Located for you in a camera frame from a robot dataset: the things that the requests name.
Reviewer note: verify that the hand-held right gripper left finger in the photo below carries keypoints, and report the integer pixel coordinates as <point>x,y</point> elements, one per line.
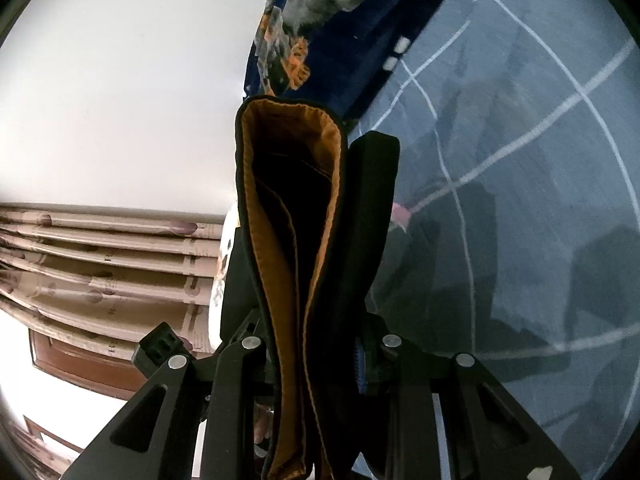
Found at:
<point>235,390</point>

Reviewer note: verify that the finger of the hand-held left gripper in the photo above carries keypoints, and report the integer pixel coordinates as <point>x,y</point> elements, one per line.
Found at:
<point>240,290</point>

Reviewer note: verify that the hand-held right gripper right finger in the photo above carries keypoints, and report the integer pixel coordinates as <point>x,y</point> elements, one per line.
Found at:
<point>400,375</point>

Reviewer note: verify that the black pants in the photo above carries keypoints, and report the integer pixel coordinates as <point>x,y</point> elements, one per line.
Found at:
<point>295,260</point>

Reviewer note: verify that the beige flower print curtain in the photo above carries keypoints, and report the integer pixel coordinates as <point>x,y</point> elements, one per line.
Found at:
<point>100,270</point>

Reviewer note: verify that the blue grid bed sheet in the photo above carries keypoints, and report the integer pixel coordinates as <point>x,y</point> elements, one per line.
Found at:
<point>525,185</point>

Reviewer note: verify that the navy dog print blanket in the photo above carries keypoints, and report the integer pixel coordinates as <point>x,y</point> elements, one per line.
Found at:
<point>340,25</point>

